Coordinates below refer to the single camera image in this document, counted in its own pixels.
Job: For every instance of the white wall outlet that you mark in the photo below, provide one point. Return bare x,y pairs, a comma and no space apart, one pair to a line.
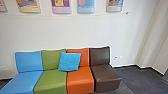
118,57
3,67

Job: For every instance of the blue square cushion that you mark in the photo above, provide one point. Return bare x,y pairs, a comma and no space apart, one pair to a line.
69,62

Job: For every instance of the yellow wall poster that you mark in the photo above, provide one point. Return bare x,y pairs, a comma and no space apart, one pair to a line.
28,5

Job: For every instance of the green sofa seat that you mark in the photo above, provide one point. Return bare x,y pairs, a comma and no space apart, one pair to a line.
50,81

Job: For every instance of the blue sofa seat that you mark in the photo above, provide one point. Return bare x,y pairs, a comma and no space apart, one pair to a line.
23,80

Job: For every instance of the orange blue wall poster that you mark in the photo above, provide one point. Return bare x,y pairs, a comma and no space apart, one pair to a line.
2,5

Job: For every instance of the purple wall poster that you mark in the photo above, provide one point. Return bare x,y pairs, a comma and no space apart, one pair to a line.
61,6

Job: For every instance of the pink dark wall poster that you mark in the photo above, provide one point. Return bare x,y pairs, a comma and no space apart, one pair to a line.
115,5

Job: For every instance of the light blue wall poster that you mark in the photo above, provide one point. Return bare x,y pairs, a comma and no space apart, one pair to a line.
86,6

